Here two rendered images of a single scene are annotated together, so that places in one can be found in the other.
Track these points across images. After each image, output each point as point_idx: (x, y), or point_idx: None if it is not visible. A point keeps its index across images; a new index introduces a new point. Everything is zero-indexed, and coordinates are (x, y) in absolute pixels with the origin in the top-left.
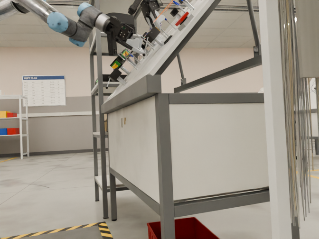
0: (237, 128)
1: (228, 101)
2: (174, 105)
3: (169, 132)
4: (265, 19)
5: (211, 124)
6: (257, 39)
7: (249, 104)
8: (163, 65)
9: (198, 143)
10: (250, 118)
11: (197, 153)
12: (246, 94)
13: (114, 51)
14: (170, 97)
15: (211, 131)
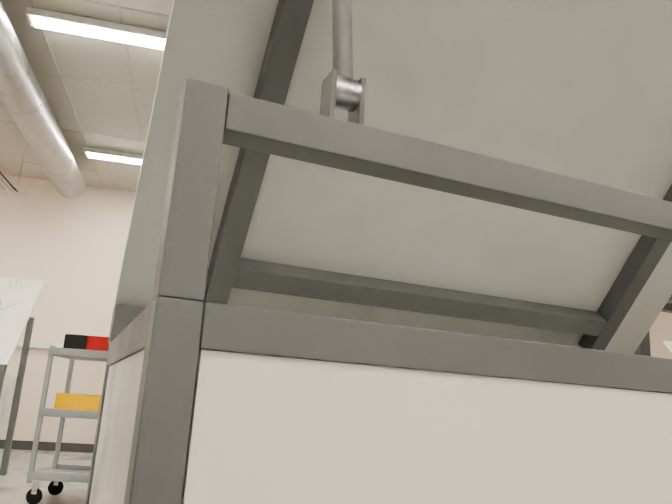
0: (112, 444)
1: (120, 353)
2: (109, 370)
3: (97, 429)
4: None
5: (108, 422)
6: (332, 59)
7: (128, 362)
8: (210, 270)
9: (98, 470)
10: (121, 415)
11: (94, 496)
12: (129, 327)
13: None
14: (109, 351)
15: (105, 442)
